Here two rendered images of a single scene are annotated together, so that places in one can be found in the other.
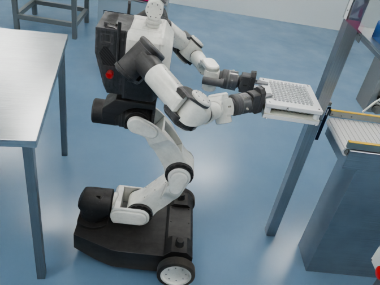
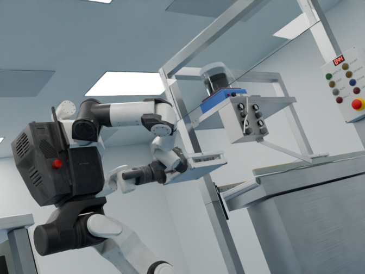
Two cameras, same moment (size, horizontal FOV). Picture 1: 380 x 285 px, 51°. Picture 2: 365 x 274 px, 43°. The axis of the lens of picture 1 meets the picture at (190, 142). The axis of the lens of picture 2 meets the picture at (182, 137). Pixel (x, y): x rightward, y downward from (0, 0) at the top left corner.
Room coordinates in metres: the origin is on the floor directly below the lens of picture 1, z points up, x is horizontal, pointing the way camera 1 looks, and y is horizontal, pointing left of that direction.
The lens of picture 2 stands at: (-0.17, 1.04, 0.60)
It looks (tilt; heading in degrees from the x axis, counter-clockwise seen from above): 15 degrees up; 321
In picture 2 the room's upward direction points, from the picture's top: 19 degrees counter-clockwise
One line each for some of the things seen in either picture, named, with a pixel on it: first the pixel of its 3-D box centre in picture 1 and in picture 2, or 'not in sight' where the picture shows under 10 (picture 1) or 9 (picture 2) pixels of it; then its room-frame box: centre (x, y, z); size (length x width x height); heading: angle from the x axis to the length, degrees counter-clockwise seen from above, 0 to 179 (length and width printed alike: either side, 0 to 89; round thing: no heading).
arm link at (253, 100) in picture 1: (249, 102); (175, 158); (1.47, -0.21, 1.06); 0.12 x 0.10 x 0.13; 127
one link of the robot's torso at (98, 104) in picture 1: (124, 108); (71, 225); (1.53, 0.32, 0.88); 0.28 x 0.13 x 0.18; 96
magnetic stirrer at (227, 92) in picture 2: not in sight; (225, 100); (1.62, -0.79, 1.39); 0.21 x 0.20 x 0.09; 6
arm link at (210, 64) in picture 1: (208, 70); (118, 179); (1.69, -0.02, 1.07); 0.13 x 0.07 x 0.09; 23
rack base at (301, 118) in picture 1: (285, 104); (194, 172); (1.60, -0.39, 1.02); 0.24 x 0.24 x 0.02; 5
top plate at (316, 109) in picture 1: (289, 95); (191, 162); (1.60, -0.39, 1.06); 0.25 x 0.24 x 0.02; 5
